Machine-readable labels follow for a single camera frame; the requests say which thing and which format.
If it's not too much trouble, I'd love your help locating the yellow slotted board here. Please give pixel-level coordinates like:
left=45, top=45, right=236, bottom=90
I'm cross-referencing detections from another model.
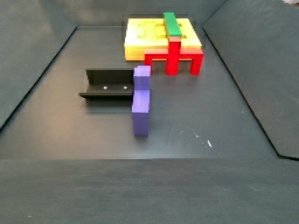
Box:
left=125, top=18, right=202, bottom=61

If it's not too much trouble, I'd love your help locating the purple stepped block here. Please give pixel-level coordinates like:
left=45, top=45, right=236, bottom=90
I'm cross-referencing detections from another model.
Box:
left=133, top=66, right=151, bottom=136

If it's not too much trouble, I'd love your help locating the red cross-shaped block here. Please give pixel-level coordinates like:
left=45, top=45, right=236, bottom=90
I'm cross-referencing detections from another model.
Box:
left=145, top=37, right=204, bottom=75

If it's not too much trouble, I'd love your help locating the green long block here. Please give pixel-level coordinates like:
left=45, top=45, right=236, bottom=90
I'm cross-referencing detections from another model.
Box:
left=163, top=12, right=183, bottom=37

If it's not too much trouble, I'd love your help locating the black angle bracket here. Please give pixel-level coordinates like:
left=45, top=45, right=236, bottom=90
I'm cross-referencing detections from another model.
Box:
left=79, top=68, right=135, bottom=99

